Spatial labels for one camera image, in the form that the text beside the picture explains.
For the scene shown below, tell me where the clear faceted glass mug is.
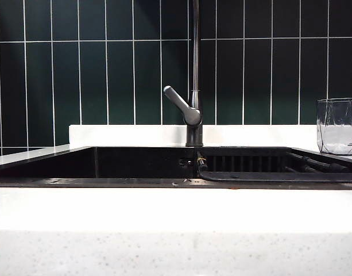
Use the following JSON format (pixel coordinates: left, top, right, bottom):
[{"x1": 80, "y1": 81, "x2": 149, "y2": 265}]
[{"x1": 316, "y1": 98, "x2": 352, "y2": 156}]

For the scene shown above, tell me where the black hose with yellow tie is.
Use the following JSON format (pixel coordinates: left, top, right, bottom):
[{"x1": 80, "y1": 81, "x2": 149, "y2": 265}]
[{"x1": 196, "y1": 151, "x2": 208, "y2": 173}]

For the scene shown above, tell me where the chrome kitchen faucet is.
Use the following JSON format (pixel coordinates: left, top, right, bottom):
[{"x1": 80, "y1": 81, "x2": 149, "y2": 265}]
[{"x1": 186, "y1": 0, "x2": 204, "y2": 147}]

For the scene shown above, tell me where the black sink drain rack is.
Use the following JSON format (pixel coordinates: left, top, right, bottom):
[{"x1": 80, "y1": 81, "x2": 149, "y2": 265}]
[{"x1": 199, "y1": 149, "x2": 352, "y2": 182}]

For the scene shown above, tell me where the black kitchen sink basin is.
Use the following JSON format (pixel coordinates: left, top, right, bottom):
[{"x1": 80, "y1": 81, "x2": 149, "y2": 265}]
[{"x1": 0, "y1": 145, "x2": 352, "y2": 190}]

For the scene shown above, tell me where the grey faucet lever handle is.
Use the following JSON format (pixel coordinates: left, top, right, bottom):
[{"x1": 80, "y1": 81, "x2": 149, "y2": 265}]
[{"x1": 163, "y1": 85, "x2": 202, "y2": 127}]

